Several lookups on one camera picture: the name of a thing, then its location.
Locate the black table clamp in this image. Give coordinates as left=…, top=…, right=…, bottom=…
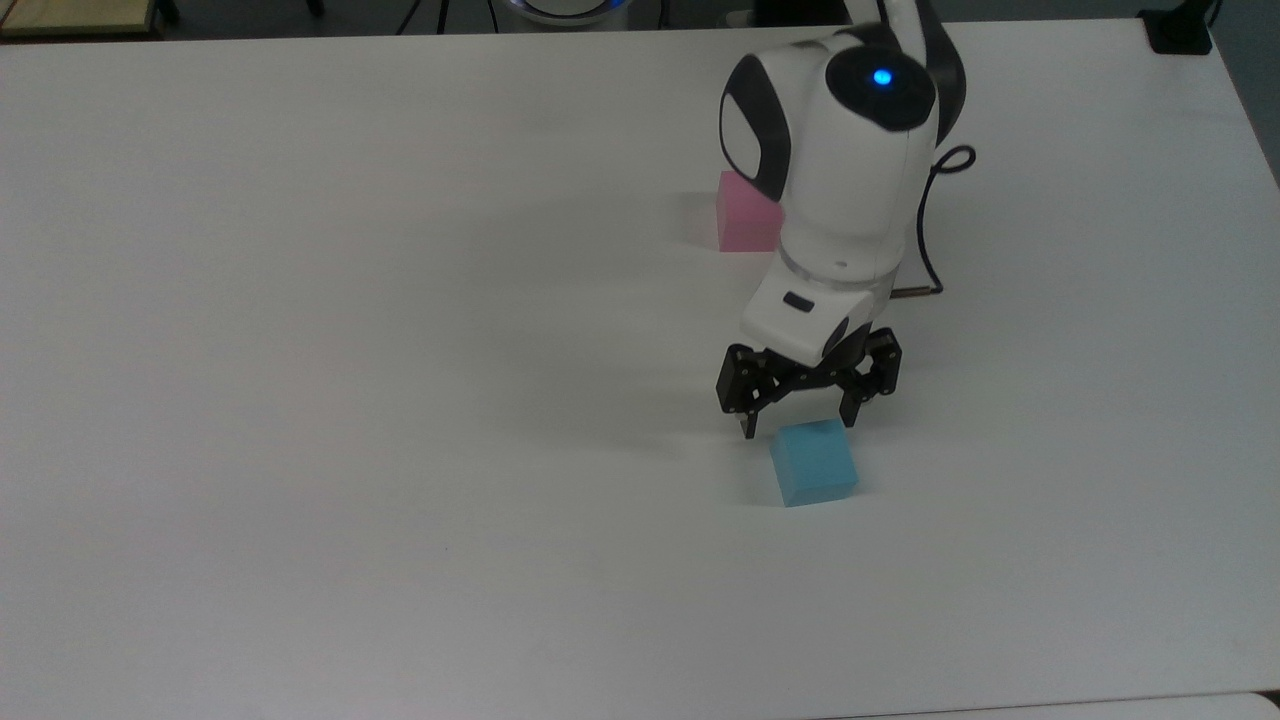
left=1140, top=0, right=1223, bottom=55

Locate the pink cube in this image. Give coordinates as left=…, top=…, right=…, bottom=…
left=717, top=170, right=785, bottom=254

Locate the blue cube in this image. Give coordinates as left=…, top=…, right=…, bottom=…
left=769, top=418, right=860, bottom=509

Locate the thin black floor cable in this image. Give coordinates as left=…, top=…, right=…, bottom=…
left=396, top=0, right=449, bottom=35

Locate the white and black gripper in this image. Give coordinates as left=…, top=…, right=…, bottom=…
left=714, top=268, right=904, bottom=440

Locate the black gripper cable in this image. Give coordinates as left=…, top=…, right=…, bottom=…
left=893, top=144, right=977, bottom=298

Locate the dark box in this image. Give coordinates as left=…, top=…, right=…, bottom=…
left=750, top=0, right=853, bottom=27

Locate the wooden board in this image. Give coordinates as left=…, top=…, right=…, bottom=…
left=0, top=0, right=163, bottom=39

